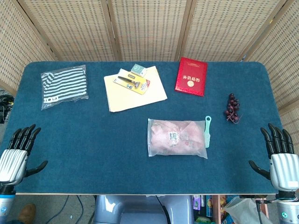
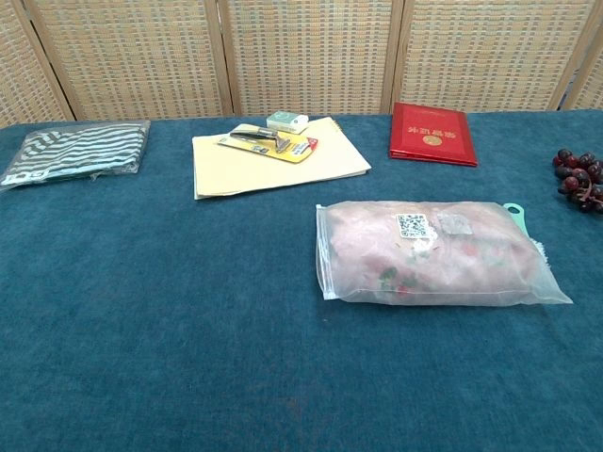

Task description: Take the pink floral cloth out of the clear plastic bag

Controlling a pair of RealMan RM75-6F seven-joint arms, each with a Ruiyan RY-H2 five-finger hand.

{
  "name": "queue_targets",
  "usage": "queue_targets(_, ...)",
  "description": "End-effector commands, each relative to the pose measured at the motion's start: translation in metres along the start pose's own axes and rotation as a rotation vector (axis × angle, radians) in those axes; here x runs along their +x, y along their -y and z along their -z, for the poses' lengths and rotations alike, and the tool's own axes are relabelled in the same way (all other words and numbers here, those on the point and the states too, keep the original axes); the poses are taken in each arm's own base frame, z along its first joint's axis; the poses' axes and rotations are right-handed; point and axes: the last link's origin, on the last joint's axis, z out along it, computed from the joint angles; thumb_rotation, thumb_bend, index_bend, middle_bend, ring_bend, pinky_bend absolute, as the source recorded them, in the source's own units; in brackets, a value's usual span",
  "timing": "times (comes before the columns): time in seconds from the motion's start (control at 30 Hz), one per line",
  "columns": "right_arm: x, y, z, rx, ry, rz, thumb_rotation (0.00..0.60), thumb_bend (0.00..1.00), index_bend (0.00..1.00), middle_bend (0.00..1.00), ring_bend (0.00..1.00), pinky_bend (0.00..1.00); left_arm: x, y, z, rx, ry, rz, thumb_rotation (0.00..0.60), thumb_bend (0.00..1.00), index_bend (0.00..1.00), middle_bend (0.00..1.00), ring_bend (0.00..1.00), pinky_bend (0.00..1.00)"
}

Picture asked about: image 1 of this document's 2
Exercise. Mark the woven rattan folding screen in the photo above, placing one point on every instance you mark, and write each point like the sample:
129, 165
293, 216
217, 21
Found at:
149, 28

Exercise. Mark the clear plastic bag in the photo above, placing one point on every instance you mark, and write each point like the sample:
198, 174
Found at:
243, 210

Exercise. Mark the grey robot torso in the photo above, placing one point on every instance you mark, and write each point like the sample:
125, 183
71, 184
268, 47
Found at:
135, 210

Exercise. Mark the brown shoe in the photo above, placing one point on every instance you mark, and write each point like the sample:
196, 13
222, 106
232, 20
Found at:
27, 213

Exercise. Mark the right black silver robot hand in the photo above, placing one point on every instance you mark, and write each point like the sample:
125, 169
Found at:
283, 168

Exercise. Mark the razor in yellow blister pack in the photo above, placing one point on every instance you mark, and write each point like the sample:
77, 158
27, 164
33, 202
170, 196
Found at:
137, 85

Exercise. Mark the pink garment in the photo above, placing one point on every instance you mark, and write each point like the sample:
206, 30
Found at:
163, 137

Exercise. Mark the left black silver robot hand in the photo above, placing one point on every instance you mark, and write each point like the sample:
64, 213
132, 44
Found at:
12, 161

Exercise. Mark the colourful packages under table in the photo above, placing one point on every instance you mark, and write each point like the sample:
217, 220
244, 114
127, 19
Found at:
205, 207

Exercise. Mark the striped garment in clear bag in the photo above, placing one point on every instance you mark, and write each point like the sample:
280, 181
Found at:
65, 81

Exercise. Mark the red certificate booklet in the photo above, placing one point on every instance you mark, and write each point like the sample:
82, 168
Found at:
191, 79

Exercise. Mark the small green white box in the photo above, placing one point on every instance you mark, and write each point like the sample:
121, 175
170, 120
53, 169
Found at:
139, 69

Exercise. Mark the frosted plastic zip bag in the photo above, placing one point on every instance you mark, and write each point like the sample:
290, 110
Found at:
198, 149

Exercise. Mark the purple grape bunch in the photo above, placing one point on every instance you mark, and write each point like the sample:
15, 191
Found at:
231, 107

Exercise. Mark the yellow manila envelope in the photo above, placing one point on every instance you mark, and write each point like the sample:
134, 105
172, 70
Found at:
130, 100

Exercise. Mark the blue felt table cover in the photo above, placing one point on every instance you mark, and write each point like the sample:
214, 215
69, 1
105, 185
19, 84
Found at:
93, 151

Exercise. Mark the mint green comb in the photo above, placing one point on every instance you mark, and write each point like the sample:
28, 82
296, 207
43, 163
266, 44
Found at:
207, 137

